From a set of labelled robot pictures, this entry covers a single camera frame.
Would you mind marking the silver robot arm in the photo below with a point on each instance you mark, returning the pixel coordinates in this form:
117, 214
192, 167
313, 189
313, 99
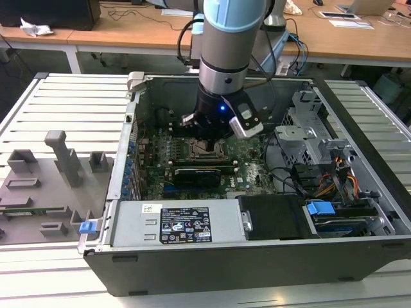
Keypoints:
224, 41

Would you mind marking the CPU socket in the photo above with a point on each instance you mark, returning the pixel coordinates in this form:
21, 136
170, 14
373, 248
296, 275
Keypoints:
224, 155

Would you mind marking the black RAM slot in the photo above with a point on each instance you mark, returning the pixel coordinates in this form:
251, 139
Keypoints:
205, 160
205, 164

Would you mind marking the blue expansion slot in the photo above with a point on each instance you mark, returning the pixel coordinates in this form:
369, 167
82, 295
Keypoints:
176, 192

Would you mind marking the green RAM stick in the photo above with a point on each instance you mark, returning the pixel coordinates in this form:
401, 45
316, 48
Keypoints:
32, 210
228, 169

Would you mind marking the black graphics card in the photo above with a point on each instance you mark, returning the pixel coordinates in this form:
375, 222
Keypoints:
197, 178

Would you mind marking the green motherboard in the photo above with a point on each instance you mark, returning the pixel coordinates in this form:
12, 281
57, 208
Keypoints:
253, 173

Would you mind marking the grey case latch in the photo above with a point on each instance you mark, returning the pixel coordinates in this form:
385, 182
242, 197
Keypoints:
136, 81

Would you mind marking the silver disk bay cage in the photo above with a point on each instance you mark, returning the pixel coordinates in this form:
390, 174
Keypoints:
298, 134

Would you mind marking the black plastic shroud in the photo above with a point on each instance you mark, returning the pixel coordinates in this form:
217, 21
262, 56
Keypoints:
273, 218

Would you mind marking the black disk bay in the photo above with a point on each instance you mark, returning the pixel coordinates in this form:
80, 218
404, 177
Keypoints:
313, 179

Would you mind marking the long wooden desk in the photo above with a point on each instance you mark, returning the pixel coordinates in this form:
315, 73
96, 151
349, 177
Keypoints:
128, 32

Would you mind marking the silver power supply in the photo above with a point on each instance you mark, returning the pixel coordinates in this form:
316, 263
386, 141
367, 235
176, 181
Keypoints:
135, 224

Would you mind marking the white crumpled object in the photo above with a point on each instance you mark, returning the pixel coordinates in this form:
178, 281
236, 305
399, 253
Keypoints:
296, 9

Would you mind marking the hard disk in blue carrier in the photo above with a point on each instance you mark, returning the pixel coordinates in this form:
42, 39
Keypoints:
319, 210

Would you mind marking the blue case latch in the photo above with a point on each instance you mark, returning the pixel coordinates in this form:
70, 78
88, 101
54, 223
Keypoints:
86, 227

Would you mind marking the white paper sheet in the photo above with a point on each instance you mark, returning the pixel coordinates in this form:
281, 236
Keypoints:
351, 24

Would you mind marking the grey parts rack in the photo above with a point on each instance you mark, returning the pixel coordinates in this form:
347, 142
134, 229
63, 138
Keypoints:
48, 192

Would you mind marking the teal chair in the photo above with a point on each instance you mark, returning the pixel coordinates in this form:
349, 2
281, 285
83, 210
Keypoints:
390, 88

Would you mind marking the grey laptop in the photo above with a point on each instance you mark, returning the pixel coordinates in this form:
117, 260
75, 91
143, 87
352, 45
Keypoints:
366, 6

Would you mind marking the black box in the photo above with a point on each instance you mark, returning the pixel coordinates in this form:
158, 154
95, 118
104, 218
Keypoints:
48, 13

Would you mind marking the crumpled white paper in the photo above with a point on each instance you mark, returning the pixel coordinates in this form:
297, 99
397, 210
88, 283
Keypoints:
35, 29

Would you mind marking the black camera bracket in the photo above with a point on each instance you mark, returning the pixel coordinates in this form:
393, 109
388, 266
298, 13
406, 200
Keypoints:
239, 107

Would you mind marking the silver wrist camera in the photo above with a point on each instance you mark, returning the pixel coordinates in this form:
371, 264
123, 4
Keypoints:
248, 130

